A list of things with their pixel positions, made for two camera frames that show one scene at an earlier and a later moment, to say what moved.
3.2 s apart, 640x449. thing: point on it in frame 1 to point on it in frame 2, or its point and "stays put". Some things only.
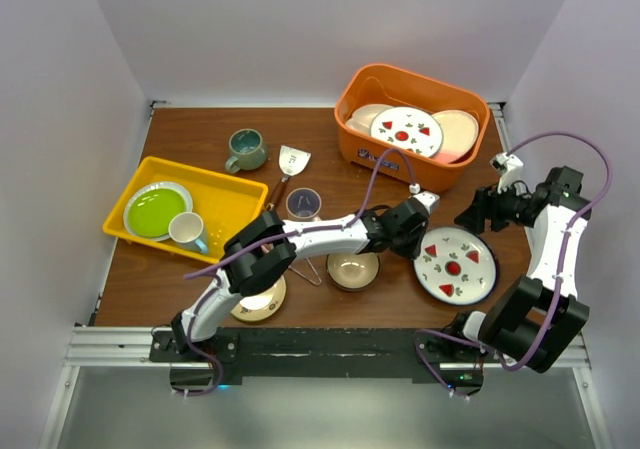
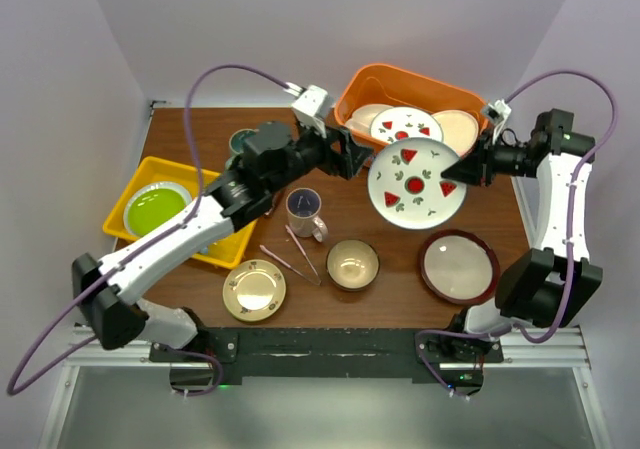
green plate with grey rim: x=150 y=208 stays put
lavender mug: x=303 y=204 stays put
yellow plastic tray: x=226 y=202 stays put
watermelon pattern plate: x=410 y=128 stays put
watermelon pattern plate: x=455 y=266 to x=406 y=187
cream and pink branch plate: x=460 y=133 stays put
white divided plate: x=363 y=116 stays put
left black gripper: x=413 y=251 to x=347 y=161
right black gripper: x=485 y=205 to x=476 y=168
